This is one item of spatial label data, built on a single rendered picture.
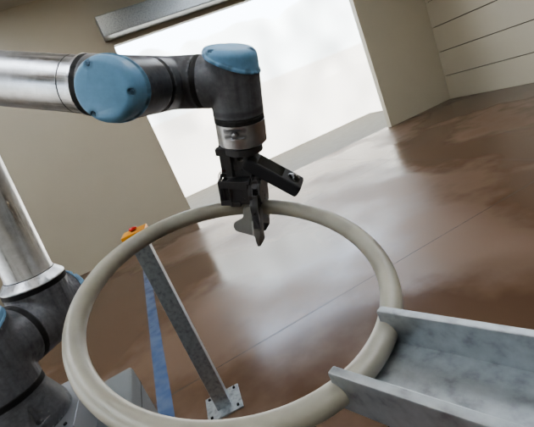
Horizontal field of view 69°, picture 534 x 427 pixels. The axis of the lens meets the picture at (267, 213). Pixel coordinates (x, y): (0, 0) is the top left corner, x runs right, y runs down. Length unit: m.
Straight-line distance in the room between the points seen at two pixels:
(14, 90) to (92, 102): 0.14
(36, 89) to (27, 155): 6.33
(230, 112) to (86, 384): 0.44
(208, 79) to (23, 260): 0.64
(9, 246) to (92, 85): 0.56
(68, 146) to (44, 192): 0.81
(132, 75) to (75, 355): 0.37
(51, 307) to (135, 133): 5.89
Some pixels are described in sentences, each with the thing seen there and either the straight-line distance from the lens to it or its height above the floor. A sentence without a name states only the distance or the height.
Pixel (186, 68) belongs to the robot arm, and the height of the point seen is 1.49.
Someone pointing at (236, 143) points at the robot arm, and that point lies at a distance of 0.68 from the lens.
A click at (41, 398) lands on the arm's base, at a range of 1.05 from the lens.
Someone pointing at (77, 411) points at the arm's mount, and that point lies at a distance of 1.06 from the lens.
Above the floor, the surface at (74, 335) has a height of 1.21.
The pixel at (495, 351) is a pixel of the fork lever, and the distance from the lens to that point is 0.48.
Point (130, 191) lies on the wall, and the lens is 6.86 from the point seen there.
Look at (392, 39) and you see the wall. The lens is 8.80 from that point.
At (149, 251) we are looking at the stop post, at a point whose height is 0.97.
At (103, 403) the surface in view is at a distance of 0.50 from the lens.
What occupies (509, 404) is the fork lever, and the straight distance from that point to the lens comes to 0.46.
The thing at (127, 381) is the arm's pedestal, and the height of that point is 0.85.
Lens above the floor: 1.39
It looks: 15 degrees down
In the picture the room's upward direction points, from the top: 23 degrees counter-clockwise
